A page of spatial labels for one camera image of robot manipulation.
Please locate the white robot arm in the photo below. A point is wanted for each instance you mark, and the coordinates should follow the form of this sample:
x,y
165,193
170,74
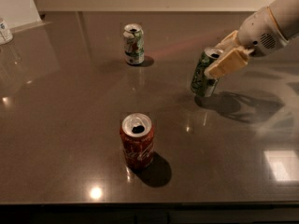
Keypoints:
x,y
286,14

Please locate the white green soda can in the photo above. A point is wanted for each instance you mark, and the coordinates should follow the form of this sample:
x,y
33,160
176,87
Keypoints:
x,y
133,40

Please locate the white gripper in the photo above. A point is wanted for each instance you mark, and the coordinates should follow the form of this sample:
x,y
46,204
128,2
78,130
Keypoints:
x,y
259,32

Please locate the red coke can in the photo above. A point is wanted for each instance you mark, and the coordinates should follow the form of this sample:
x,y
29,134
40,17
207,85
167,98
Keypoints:
x,y
137,136

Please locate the white container at left edge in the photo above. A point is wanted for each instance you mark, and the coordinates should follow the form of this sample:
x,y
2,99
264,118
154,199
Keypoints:
x,y
5,33

